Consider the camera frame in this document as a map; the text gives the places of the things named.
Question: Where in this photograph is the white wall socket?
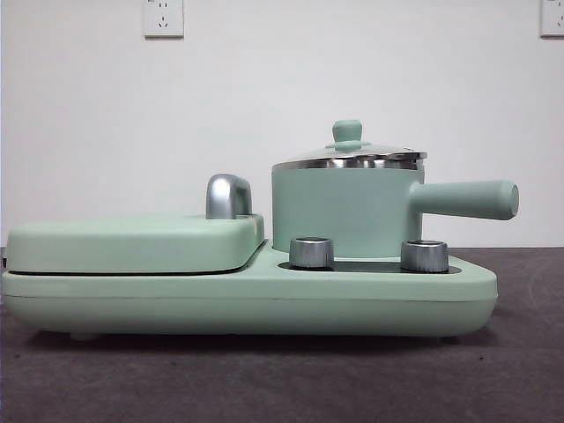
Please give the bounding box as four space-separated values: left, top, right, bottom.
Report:
540 0 564 39
143 0 185 40

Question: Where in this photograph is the green pot with handle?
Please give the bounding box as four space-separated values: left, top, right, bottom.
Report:
271 156 520 261

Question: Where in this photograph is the green griddle lid silver handle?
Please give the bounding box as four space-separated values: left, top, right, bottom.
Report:
4 173 265 274

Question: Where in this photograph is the green breakfast maker base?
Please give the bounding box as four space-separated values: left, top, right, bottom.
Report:
0 237 499 341

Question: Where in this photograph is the silver control knob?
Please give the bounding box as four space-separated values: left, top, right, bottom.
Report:
289 236 335 269
400 239 449 272

